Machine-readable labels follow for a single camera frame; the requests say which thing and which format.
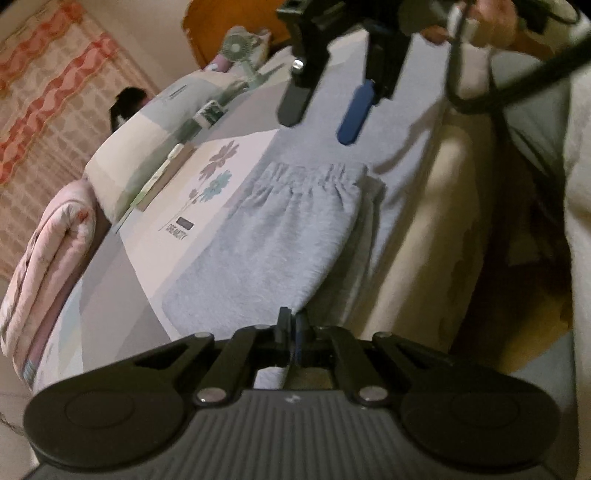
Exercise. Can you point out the person right hand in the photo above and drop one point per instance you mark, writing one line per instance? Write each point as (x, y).
(487, 23)

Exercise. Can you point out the green paperback book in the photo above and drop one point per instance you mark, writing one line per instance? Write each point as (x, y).
(156, 183)

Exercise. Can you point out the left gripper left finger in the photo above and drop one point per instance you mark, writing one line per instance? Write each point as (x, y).
(249, 350)

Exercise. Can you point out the folded pink quilt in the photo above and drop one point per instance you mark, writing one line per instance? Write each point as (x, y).
(56, 249)

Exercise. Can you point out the patchwork pillow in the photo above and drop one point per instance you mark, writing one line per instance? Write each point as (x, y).
(129, 157)

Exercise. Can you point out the green white tissue pack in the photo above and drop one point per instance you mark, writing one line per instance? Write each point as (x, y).
(209, 114)

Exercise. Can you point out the patchwork bed sheet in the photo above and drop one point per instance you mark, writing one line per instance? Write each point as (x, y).
(433, 212)

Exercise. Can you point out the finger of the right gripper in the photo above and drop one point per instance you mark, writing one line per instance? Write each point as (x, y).
(310, 50)
(358, 111)

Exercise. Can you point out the grey sweatpants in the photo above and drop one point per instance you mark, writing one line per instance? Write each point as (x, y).
(310, 224)

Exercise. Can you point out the white earbuds case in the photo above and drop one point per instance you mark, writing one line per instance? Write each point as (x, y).
(173, 153)

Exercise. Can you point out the pink patterned curtain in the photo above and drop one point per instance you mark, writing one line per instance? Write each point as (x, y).
(60, 74)

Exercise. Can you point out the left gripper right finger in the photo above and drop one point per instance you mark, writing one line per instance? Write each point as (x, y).
(336, 350)

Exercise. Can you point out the person behind pillow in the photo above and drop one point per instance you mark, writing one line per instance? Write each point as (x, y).
(127, 103)

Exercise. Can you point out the grey plush toy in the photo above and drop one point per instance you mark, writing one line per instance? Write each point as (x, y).
(261, 41)

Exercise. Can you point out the right white fluffy sleeve forearm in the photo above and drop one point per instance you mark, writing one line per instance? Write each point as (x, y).
(576, 164)

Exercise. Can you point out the wooden headboard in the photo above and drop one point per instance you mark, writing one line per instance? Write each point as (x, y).
(206, 22)

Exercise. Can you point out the green handheld fan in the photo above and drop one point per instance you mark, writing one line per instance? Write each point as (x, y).
(237, 48)

